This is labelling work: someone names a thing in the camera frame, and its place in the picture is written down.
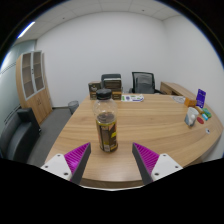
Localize grey mesh office chair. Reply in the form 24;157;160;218
128;71;164;95

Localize rectangular ceiling light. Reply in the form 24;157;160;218
17;21;36;39

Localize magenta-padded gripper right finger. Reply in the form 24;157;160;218
131;142;184;186

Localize purple standing sign card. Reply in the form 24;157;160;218
195;88;207;109

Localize grey trash bin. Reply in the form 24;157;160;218
67;100;80;115

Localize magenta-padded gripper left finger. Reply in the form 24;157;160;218
40;142;92;185

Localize wooden side desk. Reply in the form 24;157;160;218
159;81;198;101

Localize black leather sofa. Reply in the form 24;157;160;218
0;107;41;164

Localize clear bottle with black cap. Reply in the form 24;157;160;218
92;88;119;153

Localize round grey patterned disc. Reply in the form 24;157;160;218
172;95;186;104

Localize orange cardboard box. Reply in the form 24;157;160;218
184;96;198;108

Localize white printed booklet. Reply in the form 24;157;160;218
121;93;145;103

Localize white ceramic mug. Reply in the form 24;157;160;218
184;106;200;128

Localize wooden cabinet with glass doors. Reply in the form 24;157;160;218
15;49;53;124

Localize small dark brown box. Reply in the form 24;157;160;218
87;80;102;101

